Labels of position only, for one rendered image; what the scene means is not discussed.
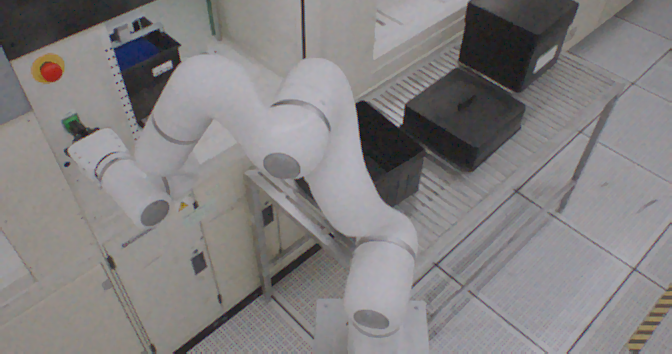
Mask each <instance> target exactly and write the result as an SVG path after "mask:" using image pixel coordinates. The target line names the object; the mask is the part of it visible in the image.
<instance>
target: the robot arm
mask: <svg viewBox="0 0 672 354"><path fill-rule="evenodd" d="M213 119H216V121H217V122H219V123H221V124H222V125H223V126H224V127H225V128H226V129H227V130H228V131H229V132H230V134H231V136H232V137H233V138H234V140H236V141H237V142H238V144H239V145H240V147H241V148H242V150H243V152H244V153H245V155H246V156H247V157H248V158H250V160H251V161H252V162H253V164H254V165H255V166H256V167H257V168H258V169H259V170H261V171H262V172H264V173H266V174H268V175H271V177H273V178H278V179H285V180H294V179H299V178H302V177H305V175H307V177H308V182H309V186H310V189H311V193H312V195H313V197H314V199H315V201H316V202H317V205H319V207H320V209H321V210H322V212H323V214H324V215H325V218H326V219H327V220H328V222H329V223H330V224H332V226H333V227H334V228H336V229H337V230H338V232H339V233H341V234H343V235H347V236H353V237H356V247H355V251H354V255H353V258H352V263H351V267H350V271H349V276H348V280H347V284H346V289H345V294H343V311H345V313H346V315H347V316H348V318H349V320H347V321H346V322H345V323H343V324H341V326H340V327H339V328H338V330H337V333H336V335H335V337H334V340H333V354H412V347H411V342H410V339H409V337H408V335H407V333H406V330H405V329H404V328H403V324H404V321H405V319H406V314H407V309H408V303H409V296H410V290H411V283H412V278H414V271H415V265H416V258H417V251H418V237H417V232H416V229H415V226H414V224H413V223H411V221H410V220H409V219H408V218H407V216H406V215H404V214H403V213H401V212H400V211H397V210H395V209H393V208H391V207H390V206H388V205H387V204H384V202H383V201H382V199H381V198H380V197H379V195H378V193H377V191H376V188H375V186H374V183H373V181H372V179H370V177H369V174H368V172H367V169H366V167H365V162H364V159H363V154H362V150H361V142H360V134H359V126H357V116H356V110H355V103H354V98H353V93H352V90H351V87H350V85H349V82H348V79H347V77H346V75H345V74H343V72H342V71H341V70H340V68H339V67H338V65H336V64H335V63H334V62H332V61H329V60H326V59H324V58H316V57H314V58H307V59H302V60H300V61H299V62H297V63H295V64H294V66H293V67H292V68H291V69H289V70H288V72H287V73H286V75H285V77H284V78H283V81H282V83H281V85H280V87H279V89H278V91H277V94H275V96H274V98H273V100H272V102H271V104H270V106H269V108H267V106H266V105H265V104H264V103H263V102H261V101H260V99H259V97H258V94H257V91H256V88H255V85H254V82H253V80H252V77H251V75H250V74H249V72H248V71H246V70H245V69H244V68H243V67H242V66H241V65H240V64H238V62H236V61H235V60H231V59H229V58H226V57H222V56H218V55H210V54H198V55H193V56H190V57H188V58H187V59H184V61H183V62H181V63H180V64H179V65H178V67H177V68H176V69H175V71H174V72H173V75H171V77H170V78H169V80H168V82H167V84H166V86H165V87H164V90H163V92H162V94H161V96H160V98H159V100H158V102H156V105H155V106H154V108H153V110H152V112H151V114H150V116H149V119H148V121H147V123H146V125H145V127H144V129H143V131H141V134H140V136H139V138H138V140H137V143H136V146H135V152H134V157H135V159H134V158H133V157H132V156H131V155H130V153H129V151H128V149H127V148H126V145H124V144H123V143H122V141H121V140H120V139H119V137H118V136H117V135H116V134H115V133H114V131H113V130H112V129H111V127H105V128H102V129H91V128H90V127H85V126H84V125H83V124H82V123H80V124H79V122H78V121H77V120H74V121H73V122H74V123H73V122H69V126H71V128H69V132H71V134H72V135H73V136H74V137H75V138H74V140H73V142H72V145H69V146H68V147H67V148H66V149H64V153H65V155H66V156H68V157H70V158H72V159H74V160H72V162H73V164H74V165H75V166H76V167H77V168H78V169H79V170H80V171H81V172H82V173H83V174H84V175H85V177H87V178H88V179H89V180H92V181H93V182H95V183H98V184H97V186H98V188H99V189H102V188H103V189H104V190H105V192H106V194H107V195H109V196H110V197H111V198H112V199H113V200H114V201H115V202H116V204H117V205H118V207H119V208H120V209H121V210H122V211H123V212H124V214H126V215H127V216H128V217H129V218H130V219H131V220H132V222H133V223H134V225H135V226H136V227H138V228H140V229H150V228H153V227H156V226H157V225H160V224H161V223H163V222H164V221H165V219H166V218H167V217H168V215H169V214H170V212H171V209H172V200H174V199H178V198H180V197H182V196H184V195H185V194H187V193H188V192H189V190H191V189H192V188H193V186H194V185H195V183H196V182H197V180H198V179H199V175H200V164H199V161H198V158H197V156H196V154H195V153H194V151H193V150H194V147H195V146H196V144H197V143H198V141H199V140H200V139H201V137H202V136H203V133H204V132H206V130H207V129H208V127H209V126H210V124H211V123H212V121H213Z"/></svg>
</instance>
